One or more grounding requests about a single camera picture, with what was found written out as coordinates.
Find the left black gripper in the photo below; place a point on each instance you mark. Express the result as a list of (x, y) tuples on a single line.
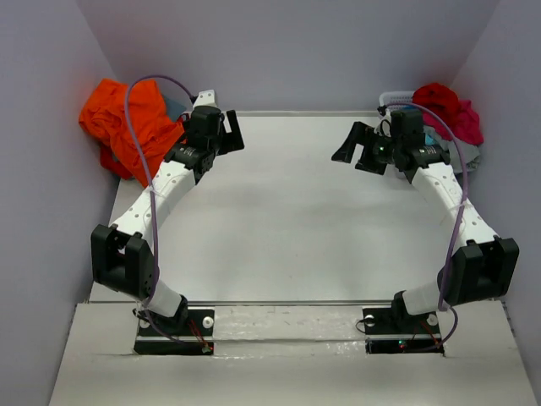
[(232, 141)]

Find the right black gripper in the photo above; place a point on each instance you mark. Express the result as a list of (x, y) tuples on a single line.
[(365, 135)]

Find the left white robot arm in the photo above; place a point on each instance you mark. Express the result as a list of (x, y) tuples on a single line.
[(123, 254)]

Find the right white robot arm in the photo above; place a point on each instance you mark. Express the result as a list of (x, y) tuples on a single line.
[(479, 264)]

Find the blue t shirt in basket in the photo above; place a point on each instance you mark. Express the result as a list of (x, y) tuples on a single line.
[(432, 137)]

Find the white plastic laundry basket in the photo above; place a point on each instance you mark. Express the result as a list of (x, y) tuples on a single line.
[(393, 100)]

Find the red t shirt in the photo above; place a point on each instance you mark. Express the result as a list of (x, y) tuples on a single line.
[(439, 99)]

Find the grey t shirt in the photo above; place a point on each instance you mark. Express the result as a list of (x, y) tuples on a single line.
[(471, 156)]

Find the magenta t shirt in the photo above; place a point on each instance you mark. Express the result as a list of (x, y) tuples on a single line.
[(467, 126)]

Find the orange t shirt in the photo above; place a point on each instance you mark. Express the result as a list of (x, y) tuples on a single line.
[(103, 118)]

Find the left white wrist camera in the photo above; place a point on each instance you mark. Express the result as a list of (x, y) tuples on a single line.
[(205, 99)]

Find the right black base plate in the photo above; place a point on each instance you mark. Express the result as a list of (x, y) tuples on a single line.
[(385, 334)]

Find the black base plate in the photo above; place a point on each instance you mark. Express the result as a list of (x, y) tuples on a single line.
[(385, 334), (193, 338)]

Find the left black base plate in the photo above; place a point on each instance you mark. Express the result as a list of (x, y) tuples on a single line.
[(193, 338)]

